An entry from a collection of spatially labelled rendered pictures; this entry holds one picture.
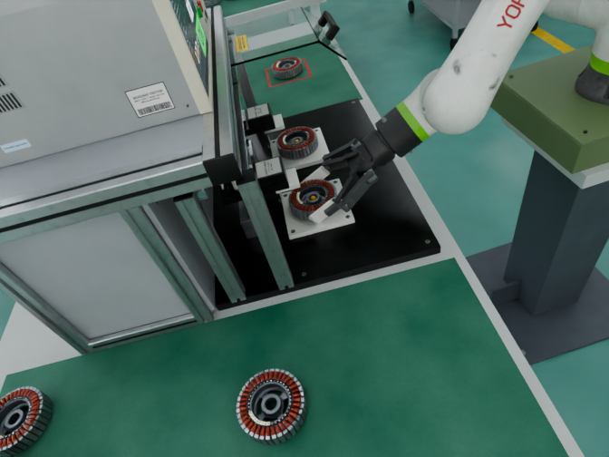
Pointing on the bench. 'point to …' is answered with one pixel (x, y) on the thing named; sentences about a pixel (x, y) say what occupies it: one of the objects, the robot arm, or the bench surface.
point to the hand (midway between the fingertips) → (314, 199)
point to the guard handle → (330, 24)
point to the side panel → (101, 281)
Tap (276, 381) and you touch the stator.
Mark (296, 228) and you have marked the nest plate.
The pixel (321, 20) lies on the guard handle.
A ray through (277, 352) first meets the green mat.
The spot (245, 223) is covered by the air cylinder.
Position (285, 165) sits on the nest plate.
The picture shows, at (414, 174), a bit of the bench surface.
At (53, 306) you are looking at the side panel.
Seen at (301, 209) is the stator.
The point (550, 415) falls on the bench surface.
